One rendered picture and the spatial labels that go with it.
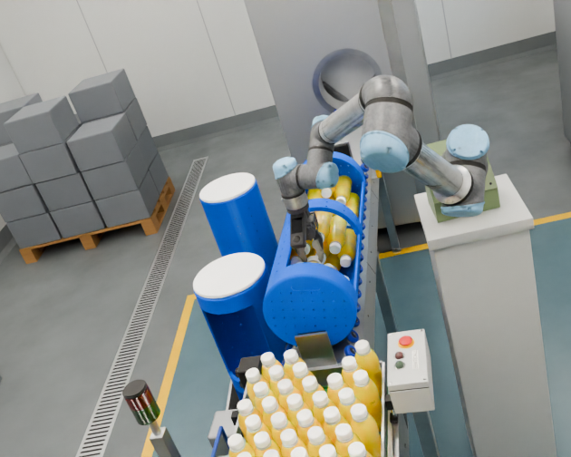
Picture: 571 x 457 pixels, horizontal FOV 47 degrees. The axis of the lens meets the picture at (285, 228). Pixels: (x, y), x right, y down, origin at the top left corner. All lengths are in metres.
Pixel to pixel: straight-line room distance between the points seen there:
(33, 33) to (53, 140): 2.24
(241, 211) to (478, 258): 1.28
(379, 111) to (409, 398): 0.70
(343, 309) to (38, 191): 4.00
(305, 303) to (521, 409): 0.99
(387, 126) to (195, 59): 5.54
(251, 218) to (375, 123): 1.60
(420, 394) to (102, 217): 4.17
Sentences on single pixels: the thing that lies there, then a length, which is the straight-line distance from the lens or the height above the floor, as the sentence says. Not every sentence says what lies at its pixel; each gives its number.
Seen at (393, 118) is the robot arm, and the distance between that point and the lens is 1.57.
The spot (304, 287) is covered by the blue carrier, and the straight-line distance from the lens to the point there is 1.94.
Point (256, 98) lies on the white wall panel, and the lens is 7.05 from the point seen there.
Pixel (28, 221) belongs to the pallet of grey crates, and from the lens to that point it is 5.78.
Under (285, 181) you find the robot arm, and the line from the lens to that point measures 1.96.
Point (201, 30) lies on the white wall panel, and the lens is 6.92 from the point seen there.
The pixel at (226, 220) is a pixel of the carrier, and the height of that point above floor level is 0.93.
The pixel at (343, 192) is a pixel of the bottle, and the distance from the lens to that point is 2.56.
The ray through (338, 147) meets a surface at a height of 1.07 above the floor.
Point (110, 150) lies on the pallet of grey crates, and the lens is 5.24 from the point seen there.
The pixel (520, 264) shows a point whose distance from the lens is 2.20.
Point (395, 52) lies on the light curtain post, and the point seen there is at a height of 1.41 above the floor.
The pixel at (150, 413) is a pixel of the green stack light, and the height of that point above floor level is 1.19.
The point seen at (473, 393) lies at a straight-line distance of 2.51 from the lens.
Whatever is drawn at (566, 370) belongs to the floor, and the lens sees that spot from 3.25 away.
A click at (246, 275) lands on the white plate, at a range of 2.38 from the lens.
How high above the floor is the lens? 2.24
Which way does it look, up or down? 28 degrees down
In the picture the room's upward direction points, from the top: 18 degrees counter-clockwise
